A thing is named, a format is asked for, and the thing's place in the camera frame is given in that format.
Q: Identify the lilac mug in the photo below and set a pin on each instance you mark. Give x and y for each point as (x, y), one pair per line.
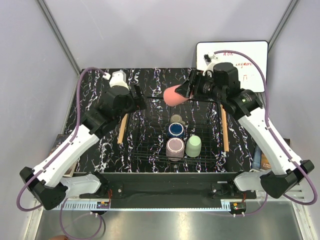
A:
(175, 148)

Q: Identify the beige mug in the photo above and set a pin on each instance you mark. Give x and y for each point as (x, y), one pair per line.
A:
(176, 118)

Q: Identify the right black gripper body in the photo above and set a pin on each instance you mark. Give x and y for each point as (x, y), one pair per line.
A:
(204, 85)

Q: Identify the black wire dish rack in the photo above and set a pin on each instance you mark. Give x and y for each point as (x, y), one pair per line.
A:
(147, 136)

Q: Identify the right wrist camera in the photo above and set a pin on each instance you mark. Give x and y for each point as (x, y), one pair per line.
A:
(211, 61)

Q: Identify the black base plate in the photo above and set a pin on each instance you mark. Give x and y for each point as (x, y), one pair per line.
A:
(165, 190)

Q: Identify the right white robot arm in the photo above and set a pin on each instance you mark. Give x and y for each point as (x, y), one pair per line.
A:
(221, 84)

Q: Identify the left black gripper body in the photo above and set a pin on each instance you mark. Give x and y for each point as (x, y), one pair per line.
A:
(139, 103)

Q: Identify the pink cup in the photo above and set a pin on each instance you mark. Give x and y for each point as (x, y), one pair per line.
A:
(172, 98)

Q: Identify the books at right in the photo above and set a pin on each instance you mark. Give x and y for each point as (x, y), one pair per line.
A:
(260, 162)

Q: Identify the light green cup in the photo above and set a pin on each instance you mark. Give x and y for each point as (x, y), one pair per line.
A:
(193, 146)

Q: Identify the wooden rack handle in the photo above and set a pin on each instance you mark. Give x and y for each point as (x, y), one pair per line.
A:
(122, 129)
(224, 129)

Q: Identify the dark blue mug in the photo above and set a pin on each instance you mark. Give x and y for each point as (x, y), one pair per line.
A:
(176, 130)

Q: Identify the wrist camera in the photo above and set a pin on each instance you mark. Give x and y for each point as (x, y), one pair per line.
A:
(211, 61)
(117, 78)

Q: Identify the left wooden rack handle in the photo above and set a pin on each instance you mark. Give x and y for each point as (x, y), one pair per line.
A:
(122, 129)

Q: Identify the right wooden rack handle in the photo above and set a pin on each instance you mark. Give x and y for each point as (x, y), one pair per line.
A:
(224, 129)

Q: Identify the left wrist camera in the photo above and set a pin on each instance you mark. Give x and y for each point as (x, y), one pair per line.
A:
(117, 78)

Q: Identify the Tale of Two Cities book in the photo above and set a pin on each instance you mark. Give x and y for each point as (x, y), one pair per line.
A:
(58, 141)

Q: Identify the black marble mat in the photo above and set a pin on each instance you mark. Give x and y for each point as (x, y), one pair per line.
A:
(108, 157)

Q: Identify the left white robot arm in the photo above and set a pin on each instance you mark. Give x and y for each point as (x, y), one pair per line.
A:
(46, 181)

